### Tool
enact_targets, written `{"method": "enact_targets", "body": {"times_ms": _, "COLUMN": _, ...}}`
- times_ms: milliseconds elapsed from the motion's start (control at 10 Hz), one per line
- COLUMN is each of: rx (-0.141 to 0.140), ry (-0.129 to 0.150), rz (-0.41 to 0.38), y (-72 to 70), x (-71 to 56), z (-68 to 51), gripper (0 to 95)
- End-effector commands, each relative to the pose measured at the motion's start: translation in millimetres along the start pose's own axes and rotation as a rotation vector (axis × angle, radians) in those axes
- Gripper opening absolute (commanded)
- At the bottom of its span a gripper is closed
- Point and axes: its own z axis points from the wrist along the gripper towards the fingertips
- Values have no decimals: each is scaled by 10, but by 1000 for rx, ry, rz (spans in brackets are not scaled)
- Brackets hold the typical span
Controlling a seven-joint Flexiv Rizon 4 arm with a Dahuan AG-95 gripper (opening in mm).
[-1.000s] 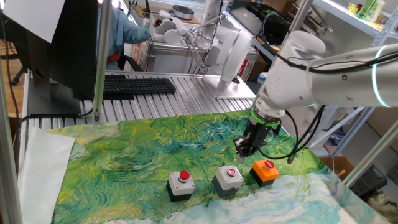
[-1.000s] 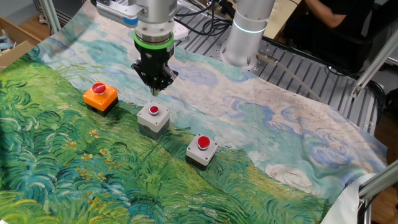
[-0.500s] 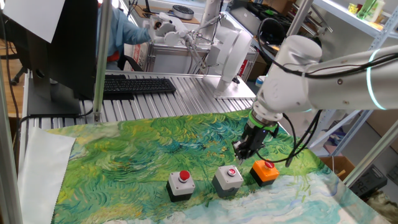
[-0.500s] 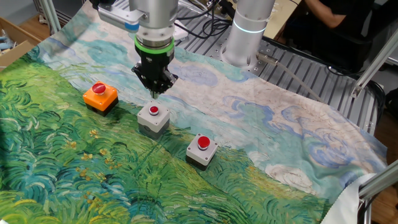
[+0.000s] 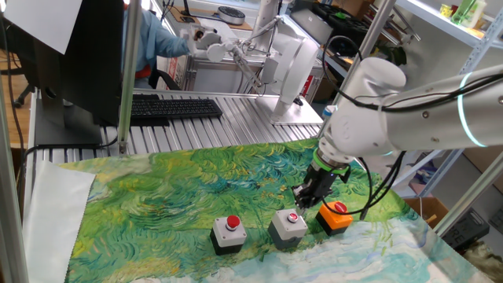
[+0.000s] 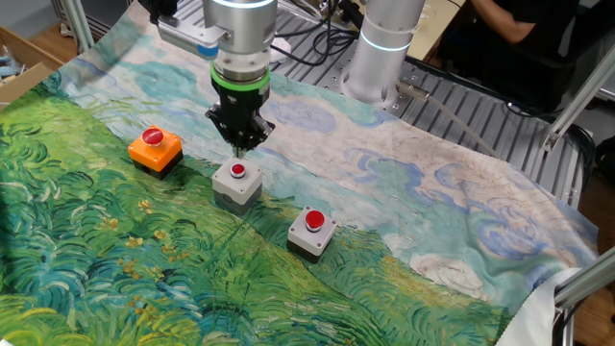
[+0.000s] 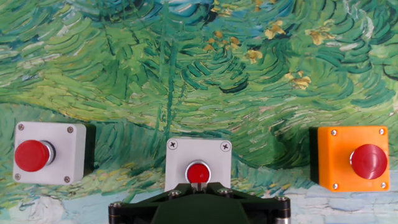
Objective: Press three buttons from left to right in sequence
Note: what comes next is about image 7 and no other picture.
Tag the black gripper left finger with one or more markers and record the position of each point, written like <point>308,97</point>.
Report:
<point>133,211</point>

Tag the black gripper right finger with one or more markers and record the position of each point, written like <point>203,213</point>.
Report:
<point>267,211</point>

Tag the white black-based box red button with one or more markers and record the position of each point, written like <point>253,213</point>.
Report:
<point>68,155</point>

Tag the orange box red mushroom button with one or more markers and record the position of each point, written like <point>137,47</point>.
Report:
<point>335,158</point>

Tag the grey box small red button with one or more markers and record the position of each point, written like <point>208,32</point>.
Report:
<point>199,152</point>

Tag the painted landscape tablecloth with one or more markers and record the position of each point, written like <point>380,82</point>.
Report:
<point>186,77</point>

